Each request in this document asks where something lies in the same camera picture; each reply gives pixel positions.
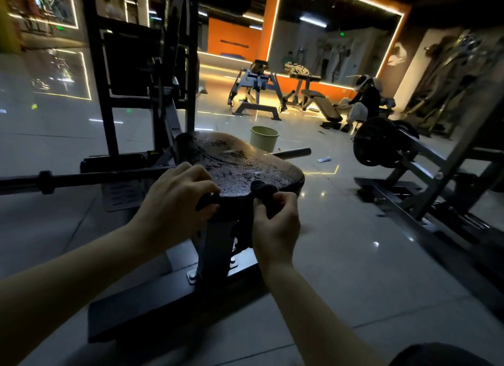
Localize person's right hand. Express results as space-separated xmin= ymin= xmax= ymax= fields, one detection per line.
xmin=252 ymin=192 xmax=302 ymax=268

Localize person's left hand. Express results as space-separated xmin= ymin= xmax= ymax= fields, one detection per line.
xmin=130 ymin=162 xmax=222 ymax=257

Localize black cleaning cloth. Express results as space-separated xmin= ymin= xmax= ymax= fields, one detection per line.
xmin=196 ymin=180 xmax=285 ymax=253

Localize person's left forearm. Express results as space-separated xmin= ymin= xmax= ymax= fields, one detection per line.
xmin=0 ymin=220 xmax=158 ymax=366

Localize person's right forearm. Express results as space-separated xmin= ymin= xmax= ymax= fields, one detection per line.
xmin=260 ymin=259 xmax=388 ymax=366

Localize black wet seat pad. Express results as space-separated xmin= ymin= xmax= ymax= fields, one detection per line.
xmin=175 ymin=131 xmax=306 ymax=221

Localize green plastic bucket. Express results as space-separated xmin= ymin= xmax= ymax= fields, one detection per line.
xmin=250 ymin=126 xmax=280 ymax=153

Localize grey gym machine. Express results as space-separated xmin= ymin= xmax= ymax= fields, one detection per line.
xmin=227 ymin=59 xmax=289 ymax=122

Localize black adjustable bench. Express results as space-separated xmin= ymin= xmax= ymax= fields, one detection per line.
xmin=284 ymin=72 xmax=344 ymax=130

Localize black weight plates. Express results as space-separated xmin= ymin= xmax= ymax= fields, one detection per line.
xmin=353 ymin=116 xmax=420 ymax=169

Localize dark trouser leg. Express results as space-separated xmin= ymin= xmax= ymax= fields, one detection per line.
xmin=389 ymin=342 xmax=495 ymax=366

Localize black machine handle bar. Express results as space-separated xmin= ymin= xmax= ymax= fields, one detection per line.
xmin=0 ymin=148 xmax=312 ymax=196

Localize black gym machine frame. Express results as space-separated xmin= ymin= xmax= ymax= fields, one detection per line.
xmin=80 ymin=0 xmax=272 ymax=343

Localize grey plate-loaded machine frame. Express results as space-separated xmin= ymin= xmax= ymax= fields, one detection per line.
xmin=354 ymin=68 xmax=504 ymax=311

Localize large wall mirror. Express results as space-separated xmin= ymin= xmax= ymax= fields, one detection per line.
xmin=267 ymin=0 xmax=406 ymax=91

